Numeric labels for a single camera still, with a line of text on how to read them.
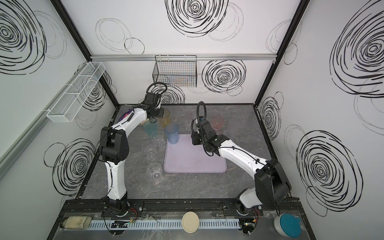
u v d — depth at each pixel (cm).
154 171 84
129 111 116
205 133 63
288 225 64
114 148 55
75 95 71
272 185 42
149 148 92
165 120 104
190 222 65
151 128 100
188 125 105
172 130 91
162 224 64
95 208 76
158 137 97
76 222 67
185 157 92
